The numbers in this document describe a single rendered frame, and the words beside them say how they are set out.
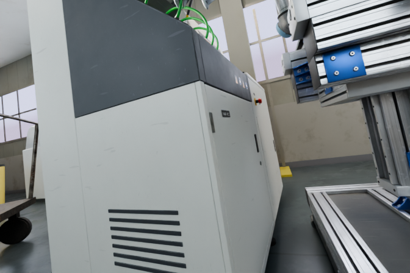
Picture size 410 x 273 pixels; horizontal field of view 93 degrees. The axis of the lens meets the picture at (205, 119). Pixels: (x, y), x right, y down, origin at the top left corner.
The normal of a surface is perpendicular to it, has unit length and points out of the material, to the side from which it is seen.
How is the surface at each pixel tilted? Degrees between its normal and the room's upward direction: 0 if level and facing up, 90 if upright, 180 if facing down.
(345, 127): 90
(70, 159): 90
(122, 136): 90
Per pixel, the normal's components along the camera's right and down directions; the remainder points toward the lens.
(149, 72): -0.43, 0.00
